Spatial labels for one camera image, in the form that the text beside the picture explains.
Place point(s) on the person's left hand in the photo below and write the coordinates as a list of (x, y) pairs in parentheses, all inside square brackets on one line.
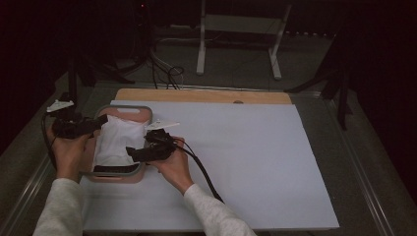
[(67, 154)]

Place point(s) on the person's right hand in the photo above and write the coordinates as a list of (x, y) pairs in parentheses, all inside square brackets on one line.
[(175, 170)]

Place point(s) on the wooden table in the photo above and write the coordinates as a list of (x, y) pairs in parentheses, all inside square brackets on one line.
[(196, 95)]

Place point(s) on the white metal stand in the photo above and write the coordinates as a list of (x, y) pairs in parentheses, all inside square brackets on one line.
[(241, 23)]

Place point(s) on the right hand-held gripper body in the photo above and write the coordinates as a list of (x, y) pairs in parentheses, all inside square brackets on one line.
[(160, 142)]

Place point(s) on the white underwear with black waistband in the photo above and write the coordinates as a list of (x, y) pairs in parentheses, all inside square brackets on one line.
[(118, 142)]

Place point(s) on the black tripod stand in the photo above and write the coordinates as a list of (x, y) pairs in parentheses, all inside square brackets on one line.
[(342, 98), (72, 82)]

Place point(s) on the aluminium frame rail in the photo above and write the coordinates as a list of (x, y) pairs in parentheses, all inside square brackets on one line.
[(23, 196), (360, 170)]

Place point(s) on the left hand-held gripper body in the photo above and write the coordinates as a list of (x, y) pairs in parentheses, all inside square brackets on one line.
[(70, 126)]

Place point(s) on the white board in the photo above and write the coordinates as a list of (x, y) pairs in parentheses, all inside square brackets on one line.
[(262, 157)]

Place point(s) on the pink basin with grey rim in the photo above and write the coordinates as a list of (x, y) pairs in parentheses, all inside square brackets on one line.
[(113, 178)]

